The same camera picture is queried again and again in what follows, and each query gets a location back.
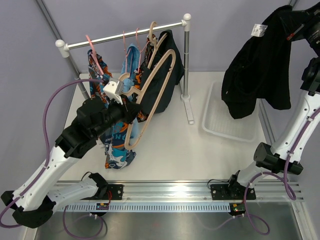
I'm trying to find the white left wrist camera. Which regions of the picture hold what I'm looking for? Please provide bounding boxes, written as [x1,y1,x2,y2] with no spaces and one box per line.
[103,77,124,105]

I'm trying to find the white plastic basket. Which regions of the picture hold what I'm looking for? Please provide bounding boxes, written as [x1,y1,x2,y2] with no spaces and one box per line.
[202,81,258,143]

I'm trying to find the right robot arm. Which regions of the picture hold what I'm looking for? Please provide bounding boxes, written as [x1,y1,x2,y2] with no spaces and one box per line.
[221,4,320,199]

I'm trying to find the white clothes rack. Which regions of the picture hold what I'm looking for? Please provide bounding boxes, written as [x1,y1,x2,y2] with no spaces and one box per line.
[55,13,195,125]

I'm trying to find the aluminium rail front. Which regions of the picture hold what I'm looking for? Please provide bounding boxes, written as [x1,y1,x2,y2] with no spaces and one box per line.
[82,179,291,202]

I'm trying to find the pink hanger left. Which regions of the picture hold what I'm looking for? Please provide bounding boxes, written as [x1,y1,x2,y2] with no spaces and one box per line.
[85,35,110,84]

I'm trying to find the orange black camouflage shorts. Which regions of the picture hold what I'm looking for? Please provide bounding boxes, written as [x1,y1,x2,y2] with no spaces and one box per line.
[133,37,161,123]

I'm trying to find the pink hanger middle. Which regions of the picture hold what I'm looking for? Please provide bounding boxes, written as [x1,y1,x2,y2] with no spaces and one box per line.
[121,31,132,74]

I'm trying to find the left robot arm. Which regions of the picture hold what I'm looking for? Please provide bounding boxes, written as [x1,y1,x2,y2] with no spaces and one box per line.
[1,98,142,229]

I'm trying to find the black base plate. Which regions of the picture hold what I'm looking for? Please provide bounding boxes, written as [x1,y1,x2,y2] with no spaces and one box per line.
[82,184,124,201]
[207,174,246,201]

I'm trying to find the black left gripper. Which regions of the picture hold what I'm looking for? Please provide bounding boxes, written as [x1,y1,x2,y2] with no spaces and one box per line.
[92,93,143,139]

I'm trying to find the beige hanger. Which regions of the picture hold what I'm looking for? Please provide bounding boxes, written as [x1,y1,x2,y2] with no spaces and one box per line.
[120,49,176,151]
[147,21,168,69]

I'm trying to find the pink hanger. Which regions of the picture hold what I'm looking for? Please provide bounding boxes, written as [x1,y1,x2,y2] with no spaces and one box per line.
[135,27,151,73]
[121,31,132,74]
[85,35,110,84]

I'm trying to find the white slotted cable duct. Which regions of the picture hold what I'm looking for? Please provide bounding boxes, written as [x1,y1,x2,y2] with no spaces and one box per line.
[58,201,231,213]

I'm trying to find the light blue shorts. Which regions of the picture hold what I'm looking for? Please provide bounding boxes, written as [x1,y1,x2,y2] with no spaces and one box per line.
[121,43,140,144]

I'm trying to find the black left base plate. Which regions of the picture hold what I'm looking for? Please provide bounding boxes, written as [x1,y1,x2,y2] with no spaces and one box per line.
[82,184,124,201]

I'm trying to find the pink hanger right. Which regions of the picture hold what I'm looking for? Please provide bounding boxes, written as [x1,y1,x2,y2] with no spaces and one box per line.
[135,27,151,73]

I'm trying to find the dark navy shorts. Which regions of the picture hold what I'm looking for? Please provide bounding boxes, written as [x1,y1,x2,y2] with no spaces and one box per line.
[140,29,184,115]

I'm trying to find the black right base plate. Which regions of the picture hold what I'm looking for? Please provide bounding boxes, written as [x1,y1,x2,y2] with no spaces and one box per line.
[207,174,246,201]

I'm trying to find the skull print colourful shorts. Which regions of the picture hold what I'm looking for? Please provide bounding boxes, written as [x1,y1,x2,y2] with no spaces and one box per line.
[87,49,136,170]

